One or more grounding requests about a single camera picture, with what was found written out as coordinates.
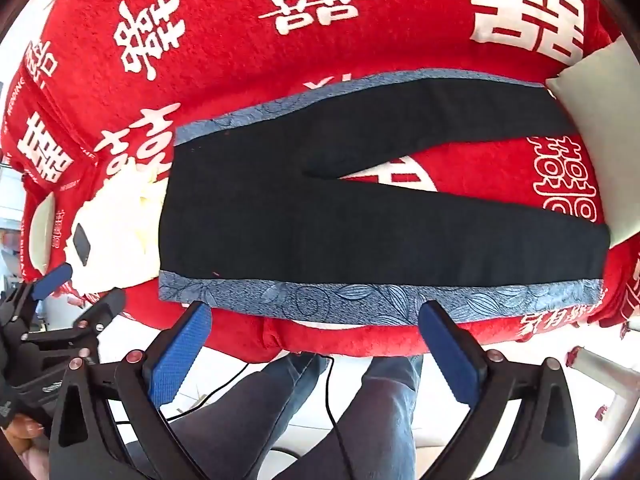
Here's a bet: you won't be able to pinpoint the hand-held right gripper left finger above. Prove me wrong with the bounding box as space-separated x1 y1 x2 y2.
48 301 221 480

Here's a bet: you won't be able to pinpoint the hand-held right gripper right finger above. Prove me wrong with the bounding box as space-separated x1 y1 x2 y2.
417 300 596 480

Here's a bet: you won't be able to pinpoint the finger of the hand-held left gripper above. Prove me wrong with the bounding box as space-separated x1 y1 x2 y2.
0 262 74 332
20 287 127 362

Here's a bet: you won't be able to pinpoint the black pants with blue trim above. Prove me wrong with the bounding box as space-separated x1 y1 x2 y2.
157 67 611 326

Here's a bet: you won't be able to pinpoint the person's left hand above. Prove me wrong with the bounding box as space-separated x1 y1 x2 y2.
0 416 51 480

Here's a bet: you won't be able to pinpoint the person's right leg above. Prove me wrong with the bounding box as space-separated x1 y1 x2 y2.
305 355 426 480

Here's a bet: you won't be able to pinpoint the person's leg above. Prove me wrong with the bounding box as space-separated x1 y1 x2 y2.
165 352 331 480
305 355 426 480

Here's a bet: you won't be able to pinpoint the person's left leg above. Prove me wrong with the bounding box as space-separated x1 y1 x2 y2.
165 352 331 480

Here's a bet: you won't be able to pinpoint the red printed blanket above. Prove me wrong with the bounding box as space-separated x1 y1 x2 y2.
0 0 640 363

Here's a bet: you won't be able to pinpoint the pale grey pillow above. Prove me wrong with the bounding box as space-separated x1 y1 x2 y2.
545 35 640 250

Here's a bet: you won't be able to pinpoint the black cable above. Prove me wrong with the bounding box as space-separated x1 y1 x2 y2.
320 355 356 480
165 362 251 422

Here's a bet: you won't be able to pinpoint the white metal frame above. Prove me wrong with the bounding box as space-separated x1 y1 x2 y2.
565 345 640 428

